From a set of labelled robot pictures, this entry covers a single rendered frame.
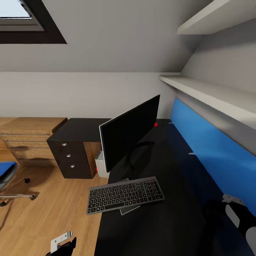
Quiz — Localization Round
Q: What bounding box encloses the notebook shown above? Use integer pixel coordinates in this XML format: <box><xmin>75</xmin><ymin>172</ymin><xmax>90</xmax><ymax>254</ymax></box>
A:
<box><xmin>120</xmin><ymin>178</ymin><xmax>140</xmax><ymax>215</ymax></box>

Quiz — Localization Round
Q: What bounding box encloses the keyboard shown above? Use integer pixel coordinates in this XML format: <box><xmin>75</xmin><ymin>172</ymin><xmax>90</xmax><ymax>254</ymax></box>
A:
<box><xmin>86</xmin><ymin>176</ymin><xmax>165</xmax><ymax>215</ymax></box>

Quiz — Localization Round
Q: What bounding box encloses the mouse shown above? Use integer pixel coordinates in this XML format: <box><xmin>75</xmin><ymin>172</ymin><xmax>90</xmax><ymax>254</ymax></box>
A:
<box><xmin>212</xmin><ymin>208</ymin><xmax>223</xmax><ymax>216</ymax></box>

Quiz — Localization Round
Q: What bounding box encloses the monitor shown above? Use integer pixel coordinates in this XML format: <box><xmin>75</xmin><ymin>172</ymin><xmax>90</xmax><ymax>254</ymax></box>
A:
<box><xmin>99</xmin><ymin>94</ymin><xmax>160</xmax><ymax>172</ymax></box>

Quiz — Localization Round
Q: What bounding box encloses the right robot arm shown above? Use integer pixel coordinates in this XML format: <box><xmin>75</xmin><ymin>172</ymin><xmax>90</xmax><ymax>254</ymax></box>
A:
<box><xmin>208</xmin><ymin>194</ymin><xmax>256</xmax><ymax>256</ymax></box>

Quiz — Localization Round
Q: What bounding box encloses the folder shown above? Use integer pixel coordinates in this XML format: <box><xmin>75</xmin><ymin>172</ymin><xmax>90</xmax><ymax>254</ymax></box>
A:
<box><xmin>0</xmin><ymin>162</ymin><xmax>17</xmax><ymax>181</ymax></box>

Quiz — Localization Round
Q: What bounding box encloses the swivel chair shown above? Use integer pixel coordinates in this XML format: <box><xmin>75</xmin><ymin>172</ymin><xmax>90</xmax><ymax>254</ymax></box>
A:
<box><xmin>0</xmin><ymin>160</ymin><xmax>35</xmax><ymax>207</ymax></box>

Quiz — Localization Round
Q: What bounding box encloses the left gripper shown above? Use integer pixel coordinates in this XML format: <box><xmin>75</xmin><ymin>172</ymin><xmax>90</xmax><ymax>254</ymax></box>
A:
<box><xmin>45</xmin><ymin>237</ymin><xmax>76</xmax><ymax>256</ymax></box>

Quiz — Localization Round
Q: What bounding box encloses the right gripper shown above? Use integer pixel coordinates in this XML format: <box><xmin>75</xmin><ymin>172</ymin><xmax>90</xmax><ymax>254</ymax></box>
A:
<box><xmin>208</xmin><ymin>199</ymin><xmax>228</xmax><ymax>216</ymax></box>

